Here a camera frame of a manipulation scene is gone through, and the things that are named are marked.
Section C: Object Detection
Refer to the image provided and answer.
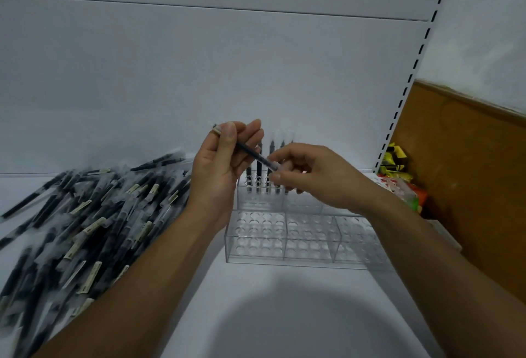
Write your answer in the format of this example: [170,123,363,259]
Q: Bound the person's right hand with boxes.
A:
[267,143,373,217]

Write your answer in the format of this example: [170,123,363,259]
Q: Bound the person's left hand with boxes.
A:
[187,119,265,229]

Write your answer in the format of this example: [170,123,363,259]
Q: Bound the black gel pen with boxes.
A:
[212,124,281,172]

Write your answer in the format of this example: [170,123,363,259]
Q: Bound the person's left forearm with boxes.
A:
[32,202,231,358]

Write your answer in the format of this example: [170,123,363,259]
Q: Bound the person's right forearm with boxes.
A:
[357,188,526,358]

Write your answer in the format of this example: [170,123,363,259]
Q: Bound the clear acrylic pen holder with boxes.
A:
[224,168,396,271]

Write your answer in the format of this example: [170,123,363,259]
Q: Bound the yellow snack packets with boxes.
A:
[379,142,415,183]

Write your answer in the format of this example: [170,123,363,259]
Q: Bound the red and green snack packets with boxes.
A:
[377,176,429,214]

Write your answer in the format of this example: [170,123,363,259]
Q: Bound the white slotted shelf upright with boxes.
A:
[372,0,461,174]

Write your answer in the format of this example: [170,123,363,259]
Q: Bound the pile of wrapped black pens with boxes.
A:
[0,147,195,358]

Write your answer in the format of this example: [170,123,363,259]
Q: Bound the white shelf edge strip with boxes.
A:
[426,219,464,253]

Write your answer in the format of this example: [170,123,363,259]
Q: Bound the brown wooden board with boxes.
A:
[390,79,526,306]

